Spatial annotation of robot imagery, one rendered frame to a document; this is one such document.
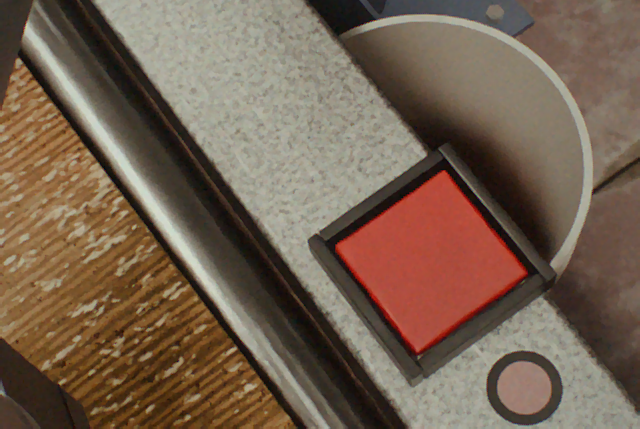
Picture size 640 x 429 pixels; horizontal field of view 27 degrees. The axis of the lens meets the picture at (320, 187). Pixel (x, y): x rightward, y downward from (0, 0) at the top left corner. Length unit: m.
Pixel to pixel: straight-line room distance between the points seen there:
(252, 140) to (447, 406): 0.15
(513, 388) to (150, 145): 0.20
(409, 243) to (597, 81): 1.08
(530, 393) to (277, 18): 0.21
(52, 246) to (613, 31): 1.17
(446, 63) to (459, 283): 0.76
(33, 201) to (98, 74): 0.08
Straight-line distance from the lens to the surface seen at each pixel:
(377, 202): 0.58
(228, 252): 0.59
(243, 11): 0.64
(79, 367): 0.57
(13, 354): 0.35
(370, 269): 0.57
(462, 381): 0.57
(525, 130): 1.35
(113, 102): 0.63
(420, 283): 0.57
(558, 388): 0.57
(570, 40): 1.66
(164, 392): 0.56
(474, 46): 1.27
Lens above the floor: 1.47
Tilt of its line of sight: 69 degrees down
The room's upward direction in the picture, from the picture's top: 12 degrees counter-clockwise
